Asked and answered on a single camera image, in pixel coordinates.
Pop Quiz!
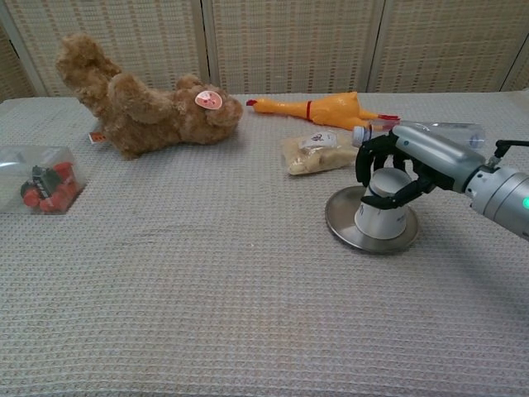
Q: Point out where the white paper cup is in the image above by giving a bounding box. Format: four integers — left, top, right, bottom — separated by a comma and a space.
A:
354, 166, 411, 241

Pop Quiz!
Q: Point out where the round stainless steel plate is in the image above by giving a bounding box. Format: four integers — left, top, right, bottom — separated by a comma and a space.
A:
324, 185, 420, 255

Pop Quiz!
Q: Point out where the beige snack bag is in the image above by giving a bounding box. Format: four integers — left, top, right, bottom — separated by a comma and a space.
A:
280, 130, 363, 176

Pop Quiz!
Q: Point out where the woven folding screen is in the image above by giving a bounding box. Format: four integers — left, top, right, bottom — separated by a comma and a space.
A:
0, 0, 529, 99

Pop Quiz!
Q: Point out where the clear plastic water bottle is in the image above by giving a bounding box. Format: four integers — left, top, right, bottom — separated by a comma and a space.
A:
350, 121, 486, 151

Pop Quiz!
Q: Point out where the clear bag of small items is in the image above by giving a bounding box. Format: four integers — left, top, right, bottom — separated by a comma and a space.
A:
0, 144, 88, 215

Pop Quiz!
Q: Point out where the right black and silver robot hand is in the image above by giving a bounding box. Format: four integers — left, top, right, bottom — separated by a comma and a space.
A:
355, 125, 485, 208

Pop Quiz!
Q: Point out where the red and black toy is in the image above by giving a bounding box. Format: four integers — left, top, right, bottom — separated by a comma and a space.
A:
20, 161, 80, 214

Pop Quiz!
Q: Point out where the beige woven tablecloth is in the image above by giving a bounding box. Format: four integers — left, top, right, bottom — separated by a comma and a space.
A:
0, 90, 529, 397

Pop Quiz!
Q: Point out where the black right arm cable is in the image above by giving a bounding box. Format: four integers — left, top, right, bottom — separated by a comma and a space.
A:
494, 139, 529, 159

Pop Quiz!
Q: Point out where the brown teddy bear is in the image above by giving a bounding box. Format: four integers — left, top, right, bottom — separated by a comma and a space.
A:
55, 32, 244, 160

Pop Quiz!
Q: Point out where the yellow rubber chicken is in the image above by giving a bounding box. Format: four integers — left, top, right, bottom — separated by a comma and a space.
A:
245, 91, 401, 132

